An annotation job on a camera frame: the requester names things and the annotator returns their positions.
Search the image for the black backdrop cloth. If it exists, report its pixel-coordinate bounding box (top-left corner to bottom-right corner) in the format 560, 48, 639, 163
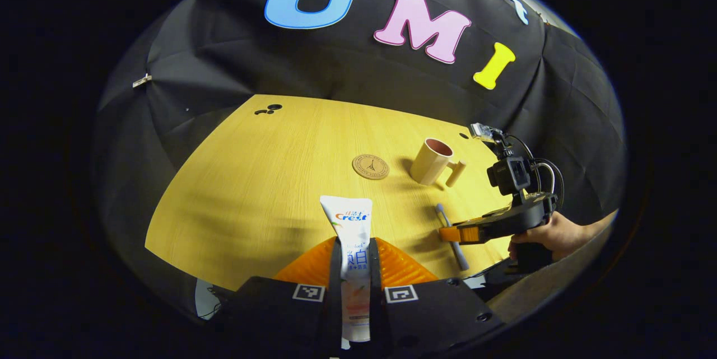
92, 0, 627, 315

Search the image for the white toothbrush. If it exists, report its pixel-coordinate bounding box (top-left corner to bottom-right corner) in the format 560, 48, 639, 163
436, 204, 470, 271

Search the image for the round wooden coaster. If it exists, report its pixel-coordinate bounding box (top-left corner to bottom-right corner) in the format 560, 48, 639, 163
352, 154, 390, 180

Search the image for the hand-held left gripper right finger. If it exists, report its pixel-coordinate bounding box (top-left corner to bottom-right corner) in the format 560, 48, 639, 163
370, 237, 505, 359

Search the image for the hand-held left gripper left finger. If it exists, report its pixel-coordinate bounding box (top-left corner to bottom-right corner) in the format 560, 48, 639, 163
216, 237, 343, 359

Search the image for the white toothpaste tube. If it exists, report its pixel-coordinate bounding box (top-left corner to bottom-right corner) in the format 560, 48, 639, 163
320, 195, 373, 348

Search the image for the beige cup with handle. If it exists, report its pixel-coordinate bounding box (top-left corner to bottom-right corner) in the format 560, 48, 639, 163
410, 138, 467, 188

